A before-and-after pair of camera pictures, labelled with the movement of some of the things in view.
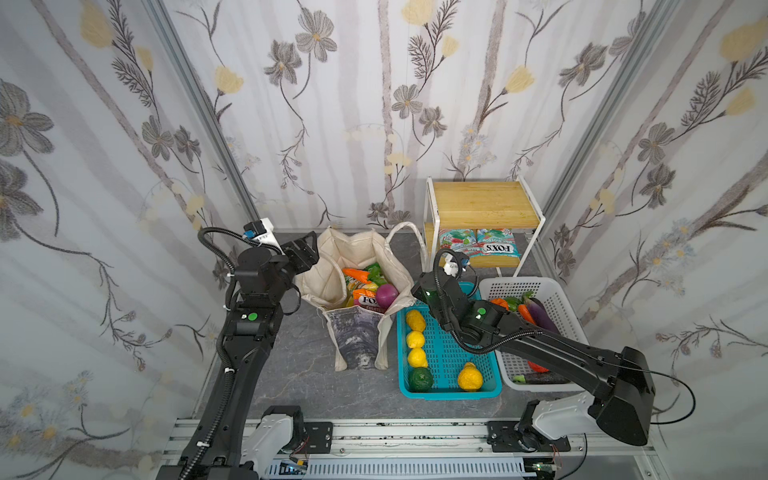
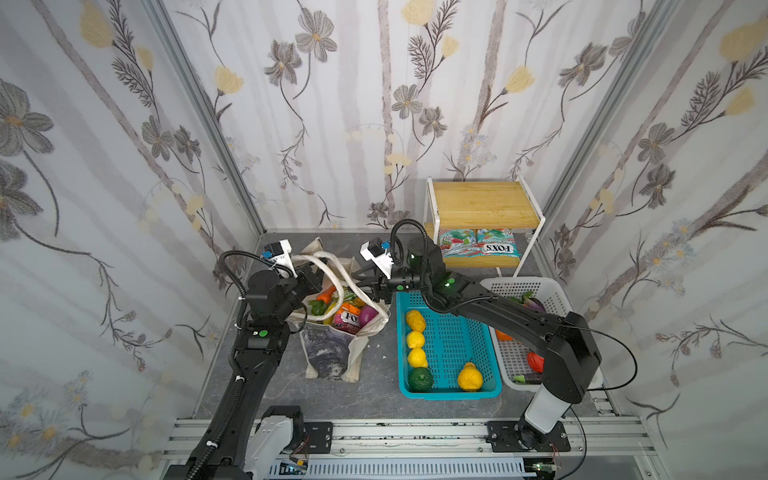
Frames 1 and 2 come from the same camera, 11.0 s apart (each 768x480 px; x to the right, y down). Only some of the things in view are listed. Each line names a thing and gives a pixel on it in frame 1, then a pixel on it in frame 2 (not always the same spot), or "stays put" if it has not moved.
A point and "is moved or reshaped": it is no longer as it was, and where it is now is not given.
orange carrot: (357, 274) is moved or reshaped
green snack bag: (374, 275) → (318, 307)
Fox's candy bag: (496, 242) stays put
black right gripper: (429, 288) → (380, 282)
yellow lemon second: (415, 339) stays put
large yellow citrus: (470, 378) stays put
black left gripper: (303, 253) → (309, 278)
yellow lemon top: (415, 320) stays put
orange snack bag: (368, 299) → (347, 318)
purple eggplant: (540, 315) stays put
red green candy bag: (464, 240) stays put
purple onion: (385, 295) is moved or reshaped
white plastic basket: (516, 363) stays put
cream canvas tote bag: (355, 281) → (328, 350)
